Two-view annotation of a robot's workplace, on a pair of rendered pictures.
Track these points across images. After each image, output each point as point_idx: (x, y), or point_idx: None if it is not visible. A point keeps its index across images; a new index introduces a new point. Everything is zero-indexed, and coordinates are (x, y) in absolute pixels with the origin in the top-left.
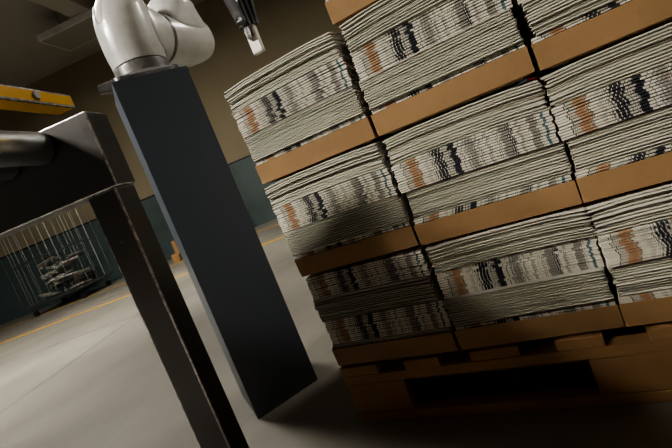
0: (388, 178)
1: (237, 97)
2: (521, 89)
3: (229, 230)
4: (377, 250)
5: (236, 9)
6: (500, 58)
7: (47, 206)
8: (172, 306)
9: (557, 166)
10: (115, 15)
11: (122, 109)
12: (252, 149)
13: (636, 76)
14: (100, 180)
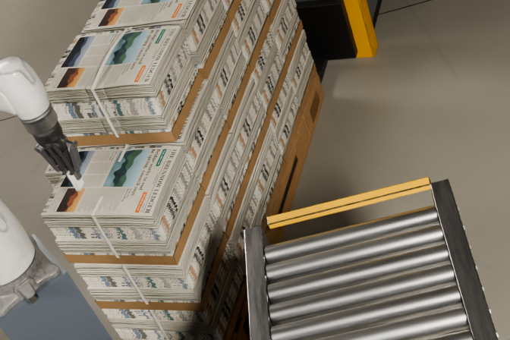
0: (213, 212)
1: (157, 213)
2: (229, 140)
3: None
4: (220, 258)
5: (79, 158)
6: (222, 129)
7: None
8: None
9: (241, 166)
10: (11, 213)
11: (71, 294)
12: (168, 245)
13: (246, 119)
14: None
